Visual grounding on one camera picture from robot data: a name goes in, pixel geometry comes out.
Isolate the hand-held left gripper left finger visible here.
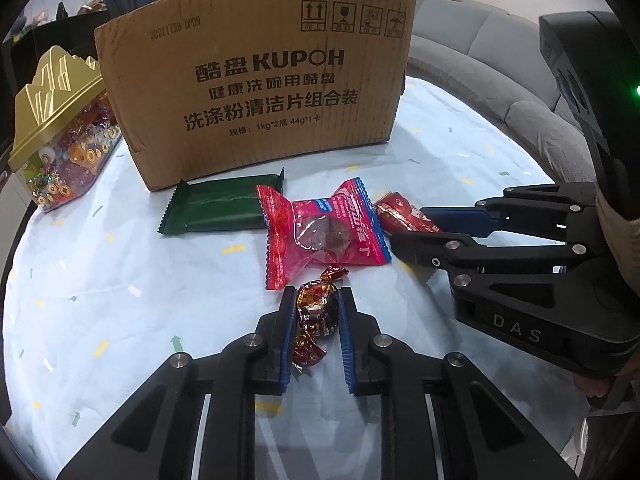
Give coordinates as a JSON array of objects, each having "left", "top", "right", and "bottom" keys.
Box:
[{"left": 56, "top": 286, "right": 298, "bottom": 480}]

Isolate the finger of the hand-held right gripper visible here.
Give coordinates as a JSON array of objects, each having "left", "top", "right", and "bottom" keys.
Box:
[
  {"left": 420, "top": 182, "right": 599, "bottom": 242},
  {"left": 389, "top": 231, "right": 597, "bottom": 282}
]

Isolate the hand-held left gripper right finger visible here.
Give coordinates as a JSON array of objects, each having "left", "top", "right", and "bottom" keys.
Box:
[{"left": 338, "top": 286, "right": 579, "bottom": 480}]

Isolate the red brown twisted candy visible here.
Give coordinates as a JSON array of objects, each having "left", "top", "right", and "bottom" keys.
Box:
[{"left": 291, "top": 264, "right": 351, "bottom": 375}]

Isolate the small red snack packet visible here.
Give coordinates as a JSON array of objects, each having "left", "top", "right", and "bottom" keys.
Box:
[{"left": 372, "top": 191, "right": 445, "bottom": 235}]

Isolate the pink red snack packet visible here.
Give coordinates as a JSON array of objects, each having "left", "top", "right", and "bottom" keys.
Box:
[{"left": 255, "top": 176, "right": 392, "bottom": 292}]

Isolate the dark green snack packet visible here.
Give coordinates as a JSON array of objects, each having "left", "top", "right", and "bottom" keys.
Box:
[{"left": 156, "top": 170, "right": 286, "bottom": 237}]

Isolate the brown cardboard box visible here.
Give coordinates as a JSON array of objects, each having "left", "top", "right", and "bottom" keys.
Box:
[{"left": 94, "top": 0, "right": 417, "bottom": 192}]

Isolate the person's right forearm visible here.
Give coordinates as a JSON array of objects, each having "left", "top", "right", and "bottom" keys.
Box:
[{"left": 595, "top": 191, "right": 632, "bottom": 235}]

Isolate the person's right hand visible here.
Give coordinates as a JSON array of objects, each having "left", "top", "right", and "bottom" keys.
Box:
[{"left": 572, "top": 372, "right": 628, "bottom": 413}]

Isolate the light blue speckled cloth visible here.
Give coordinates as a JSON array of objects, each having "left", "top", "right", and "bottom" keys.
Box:
[{"left": 0, "top": 74, "right": 618, "bottom": 480}]

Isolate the grey sectional sofa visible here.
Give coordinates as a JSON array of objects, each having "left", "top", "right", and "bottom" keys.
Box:
[{"left": 404, "top": 0, "right": 603, "bottom": 188}]

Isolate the gold-lidded clear candy jar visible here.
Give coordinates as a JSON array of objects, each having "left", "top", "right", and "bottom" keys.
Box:
[{"left": 7, "top": 45, "right": 122, "bottom": 214}]

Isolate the black upright piano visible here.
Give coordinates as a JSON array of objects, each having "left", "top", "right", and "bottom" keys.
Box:
[{"left": 27, "top": 10, "right": 101, "bottom": 68}]

